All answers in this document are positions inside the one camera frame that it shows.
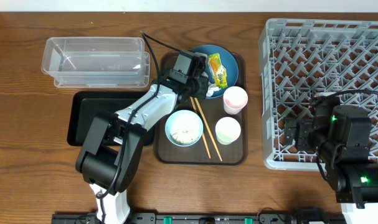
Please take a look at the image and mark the white tissue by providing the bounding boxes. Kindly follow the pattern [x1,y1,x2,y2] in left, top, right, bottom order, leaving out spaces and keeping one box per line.
[206,82,220,98]

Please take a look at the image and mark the green orange snack wrapper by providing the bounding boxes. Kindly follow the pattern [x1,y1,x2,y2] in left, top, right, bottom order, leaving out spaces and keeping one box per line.
[208,53,228,89]

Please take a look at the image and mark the white cup pink inside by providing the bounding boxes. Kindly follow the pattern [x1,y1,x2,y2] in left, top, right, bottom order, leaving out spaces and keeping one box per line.
[223,86,248,115]

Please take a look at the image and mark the light blue bowl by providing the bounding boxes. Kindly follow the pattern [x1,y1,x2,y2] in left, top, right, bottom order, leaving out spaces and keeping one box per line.
[164,110,204,147]

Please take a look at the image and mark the rice leftovers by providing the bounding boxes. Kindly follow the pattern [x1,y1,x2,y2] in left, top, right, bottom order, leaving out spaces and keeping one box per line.
[171,124,199,145]

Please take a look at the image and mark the white cup green inside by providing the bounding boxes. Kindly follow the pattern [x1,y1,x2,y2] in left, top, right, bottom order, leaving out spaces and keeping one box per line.
[215,117,241,145]

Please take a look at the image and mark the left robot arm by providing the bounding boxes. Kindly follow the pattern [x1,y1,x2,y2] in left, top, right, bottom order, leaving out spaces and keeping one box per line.
[75,70,209,223]

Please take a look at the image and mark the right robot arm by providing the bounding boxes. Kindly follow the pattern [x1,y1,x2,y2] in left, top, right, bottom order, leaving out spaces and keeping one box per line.
[284,104,378,223]

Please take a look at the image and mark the grey dishwasher rack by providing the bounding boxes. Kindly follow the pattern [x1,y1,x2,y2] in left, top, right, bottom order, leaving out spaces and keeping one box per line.
[259,19,378,171]

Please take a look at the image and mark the black food waste tray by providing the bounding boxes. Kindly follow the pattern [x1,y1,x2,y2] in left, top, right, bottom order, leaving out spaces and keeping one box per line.
[67,91,146,146]

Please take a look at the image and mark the clear plastic waste bin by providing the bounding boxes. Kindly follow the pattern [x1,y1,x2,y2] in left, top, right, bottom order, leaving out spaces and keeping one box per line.
[41,37,150,88]

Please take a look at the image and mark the wooden chopstick left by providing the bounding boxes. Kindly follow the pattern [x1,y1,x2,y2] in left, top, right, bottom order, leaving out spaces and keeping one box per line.
[190,97,211,159]

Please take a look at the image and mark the wooden chopstick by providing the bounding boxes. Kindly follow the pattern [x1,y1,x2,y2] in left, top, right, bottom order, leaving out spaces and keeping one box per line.
[194,98,223,162]
[190,97,211,159]

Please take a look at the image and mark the wooden chopstick right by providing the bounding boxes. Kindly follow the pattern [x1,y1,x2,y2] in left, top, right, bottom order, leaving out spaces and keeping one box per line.
[194,98,223,162]

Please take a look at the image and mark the dark blue plate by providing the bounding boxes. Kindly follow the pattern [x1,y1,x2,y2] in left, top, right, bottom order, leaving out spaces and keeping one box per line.
[191,45,239,100]

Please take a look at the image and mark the brown serving tray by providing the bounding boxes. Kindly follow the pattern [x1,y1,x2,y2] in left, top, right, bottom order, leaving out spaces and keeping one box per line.
[153,52,248,166]

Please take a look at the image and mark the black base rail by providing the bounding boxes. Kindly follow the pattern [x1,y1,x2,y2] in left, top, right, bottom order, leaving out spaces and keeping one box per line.
[50,212,345,224]

